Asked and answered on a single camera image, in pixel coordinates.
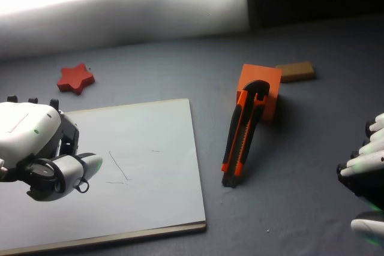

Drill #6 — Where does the orange block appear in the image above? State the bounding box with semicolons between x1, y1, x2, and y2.
236;64;283;124

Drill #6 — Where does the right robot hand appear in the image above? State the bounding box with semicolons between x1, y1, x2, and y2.
336;112;384;248

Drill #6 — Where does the orange black utility knife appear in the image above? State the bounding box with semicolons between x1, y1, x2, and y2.
221;80;271;189

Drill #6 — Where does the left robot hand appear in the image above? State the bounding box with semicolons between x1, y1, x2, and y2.
0;95;103;202

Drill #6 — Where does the grey table cloth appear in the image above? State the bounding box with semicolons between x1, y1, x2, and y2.
0;13;384;256

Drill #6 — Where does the tan wooden block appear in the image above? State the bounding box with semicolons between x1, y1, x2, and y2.
275;61;316;83

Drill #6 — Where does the red star block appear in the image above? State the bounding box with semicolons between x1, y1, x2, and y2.
56;63;96;95

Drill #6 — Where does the white paper pad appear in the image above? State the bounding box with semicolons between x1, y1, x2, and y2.
0;98;208;256

